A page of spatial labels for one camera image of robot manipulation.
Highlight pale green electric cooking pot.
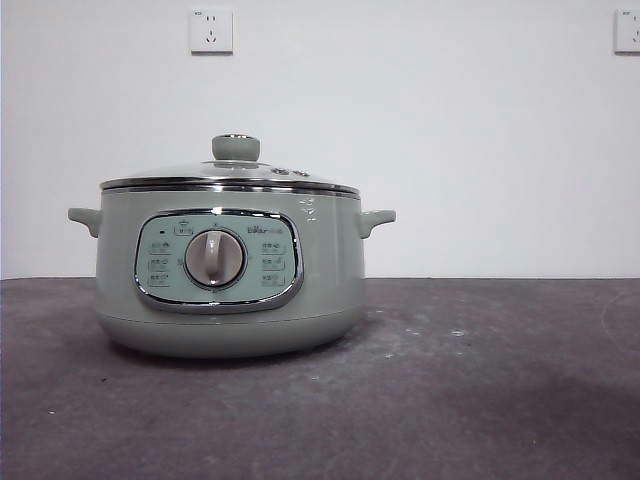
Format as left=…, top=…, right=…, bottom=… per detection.
left=67, top=187, right=398, bottom=358

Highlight white wall socket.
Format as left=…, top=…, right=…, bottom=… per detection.
left=189, top=8, right=234, bottom=55
left=614, top=8, right=640, bottom=55

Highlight glass lid with green knob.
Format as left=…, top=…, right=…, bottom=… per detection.
left=99, top=133, right=358, bottom=194

